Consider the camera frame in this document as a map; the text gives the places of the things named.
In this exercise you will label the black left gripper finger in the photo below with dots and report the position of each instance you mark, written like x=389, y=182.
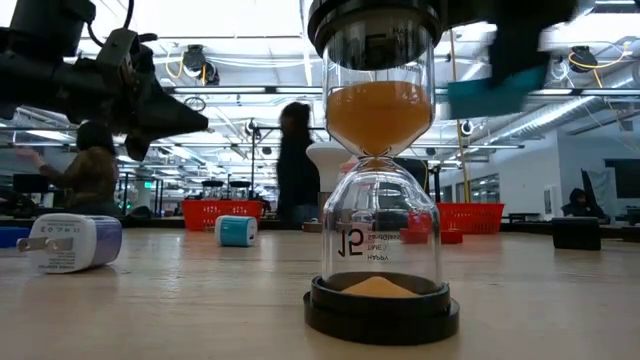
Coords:
x=167, y=127
x=165, y=106

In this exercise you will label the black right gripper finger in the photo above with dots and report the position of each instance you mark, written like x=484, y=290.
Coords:
x=532, y=62
x=506, y=67

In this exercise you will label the teal rectangular eraser block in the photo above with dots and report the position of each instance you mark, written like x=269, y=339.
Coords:
x=480, y=100

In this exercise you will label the black capped white sand hourglass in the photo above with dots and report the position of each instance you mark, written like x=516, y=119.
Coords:
x=212, y=183

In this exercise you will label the black wall charger cube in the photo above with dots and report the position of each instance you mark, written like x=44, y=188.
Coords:
x=575, y=232

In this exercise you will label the blue rectangular eraser block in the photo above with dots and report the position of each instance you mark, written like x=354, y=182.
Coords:
x=12, y=237

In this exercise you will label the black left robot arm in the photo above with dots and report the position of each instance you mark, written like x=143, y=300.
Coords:
x=40, y=85

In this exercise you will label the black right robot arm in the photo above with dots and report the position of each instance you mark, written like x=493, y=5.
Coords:
x=525, y=12

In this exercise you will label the person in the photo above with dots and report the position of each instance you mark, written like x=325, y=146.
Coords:
x=297, y=160
x=90, y=170
x=580, y=202

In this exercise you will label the small red plastic basket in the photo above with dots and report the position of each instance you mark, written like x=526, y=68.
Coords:
x=470, y=215
x=220, y=212

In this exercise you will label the black monitor screen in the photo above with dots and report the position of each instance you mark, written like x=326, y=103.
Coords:
x=30, y=183
x=627, y=177

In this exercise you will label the large orange sand hourglass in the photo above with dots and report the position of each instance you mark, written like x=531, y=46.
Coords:
x=380, y=320

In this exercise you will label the round black white ceiling camera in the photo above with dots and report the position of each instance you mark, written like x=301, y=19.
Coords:
x=250, y=127
x=466, y=127

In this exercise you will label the black camera stand pole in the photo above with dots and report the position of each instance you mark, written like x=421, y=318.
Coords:
x=252, y=165

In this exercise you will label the black aluminium table frame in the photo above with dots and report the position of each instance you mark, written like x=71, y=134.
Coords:
x=165, y=223

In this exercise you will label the teal white wall charger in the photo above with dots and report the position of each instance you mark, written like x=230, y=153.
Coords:
x=235, y=232

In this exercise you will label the purple white wall charger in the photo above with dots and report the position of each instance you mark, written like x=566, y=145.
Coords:
x=75, y=245

